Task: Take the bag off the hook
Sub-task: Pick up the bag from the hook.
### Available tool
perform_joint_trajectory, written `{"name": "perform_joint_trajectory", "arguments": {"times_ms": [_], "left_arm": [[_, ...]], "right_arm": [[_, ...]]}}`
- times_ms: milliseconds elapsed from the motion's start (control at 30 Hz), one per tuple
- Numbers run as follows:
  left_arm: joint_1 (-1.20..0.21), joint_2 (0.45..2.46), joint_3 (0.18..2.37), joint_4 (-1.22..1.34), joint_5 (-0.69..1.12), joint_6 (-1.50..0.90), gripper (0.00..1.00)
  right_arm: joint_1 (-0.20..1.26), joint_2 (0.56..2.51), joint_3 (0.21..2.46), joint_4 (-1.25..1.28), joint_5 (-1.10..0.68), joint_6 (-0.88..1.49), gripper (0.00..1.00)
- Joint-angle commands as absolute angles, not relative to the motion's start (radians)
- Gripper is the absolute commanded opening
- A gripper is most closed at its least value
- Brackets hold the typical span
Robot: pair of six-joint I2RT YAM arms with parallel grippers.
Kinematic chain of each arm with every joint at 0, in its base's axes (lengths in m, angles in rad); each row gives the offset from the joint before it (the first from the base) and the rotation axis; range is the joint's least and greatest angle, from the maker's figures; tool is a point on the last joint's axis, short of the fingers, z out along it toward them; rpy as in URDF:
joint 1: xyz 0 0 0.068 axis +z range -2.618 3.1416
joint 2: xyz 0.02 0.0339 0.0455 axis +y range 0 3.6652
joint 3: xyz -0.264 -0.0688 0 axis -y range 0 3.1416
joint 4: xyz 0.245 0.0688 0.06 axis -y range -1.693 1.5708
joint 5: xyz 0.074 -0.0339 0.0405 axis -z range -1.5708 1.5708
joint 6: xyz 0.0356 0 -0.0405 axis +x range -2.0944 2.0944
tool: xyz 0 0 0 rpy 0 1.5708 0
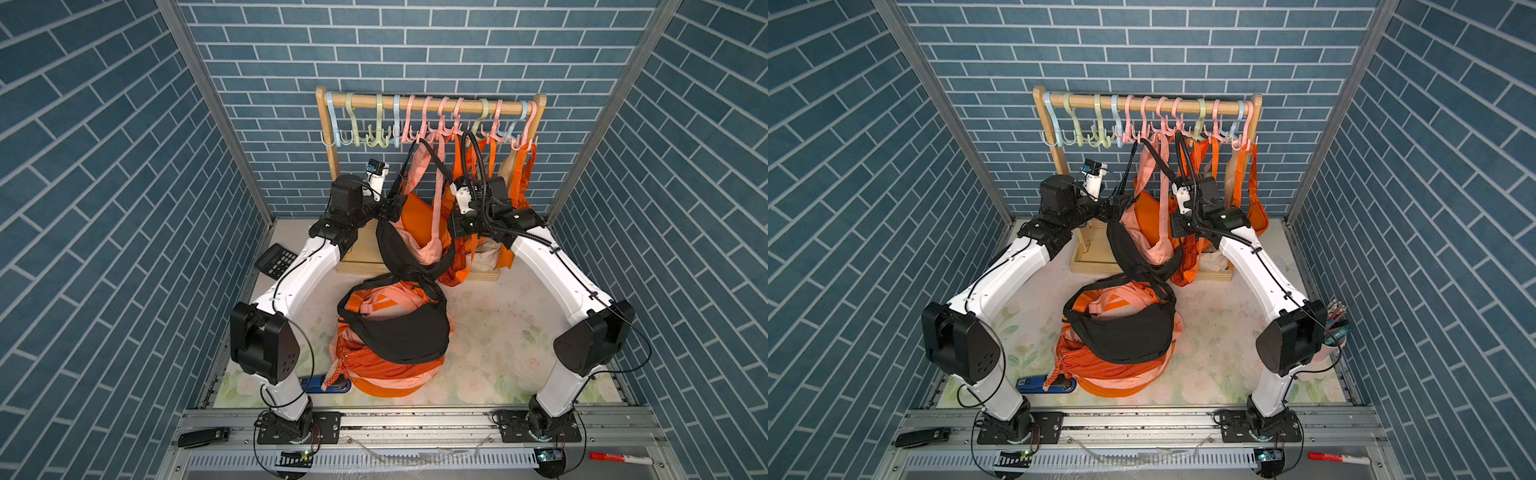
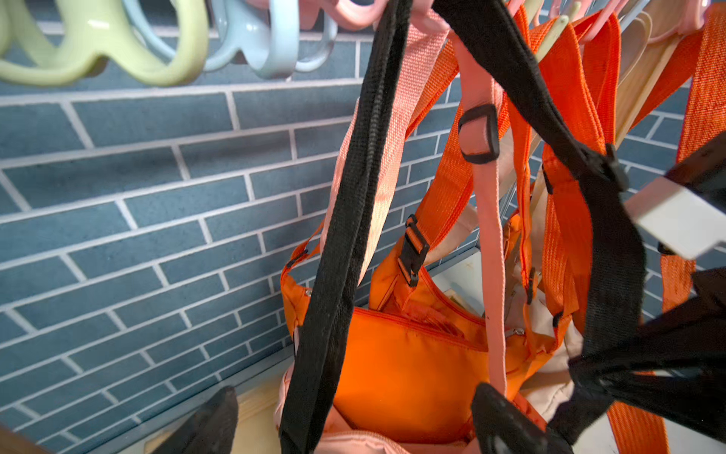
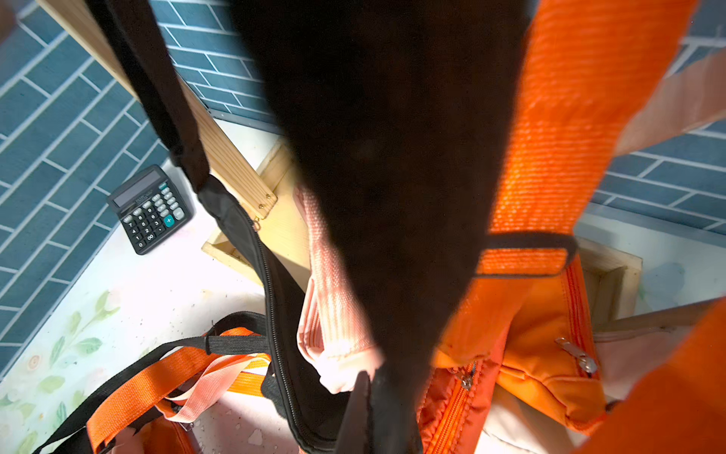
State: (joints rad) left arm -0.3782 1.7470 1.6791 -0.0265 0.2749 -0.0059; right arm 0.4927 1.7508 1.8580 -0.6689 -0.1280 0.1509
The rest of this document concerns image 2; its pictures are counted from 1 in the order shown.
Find far right orange bag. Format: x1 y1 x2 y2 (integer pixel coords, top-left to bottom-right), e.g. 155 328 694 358
608 1 725 453

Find orange bag behind black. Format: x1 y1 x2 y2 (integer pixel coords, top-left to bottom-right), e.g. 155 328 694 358
279 10 614 446

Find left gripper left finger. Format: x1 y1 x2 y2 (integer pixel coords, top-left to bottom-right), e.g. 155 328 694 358
153 387 238 454

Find beige sling bag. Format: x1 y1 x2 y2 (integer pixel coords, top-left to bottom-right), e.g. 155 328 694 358
424 124 591 424

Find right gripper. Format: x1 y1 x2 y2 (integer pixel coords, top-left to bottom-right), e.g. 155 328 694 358
570 268 725 429

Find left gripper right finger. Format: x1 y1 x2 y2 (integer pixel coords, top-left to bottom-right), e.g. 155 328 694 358
472 383 573 454

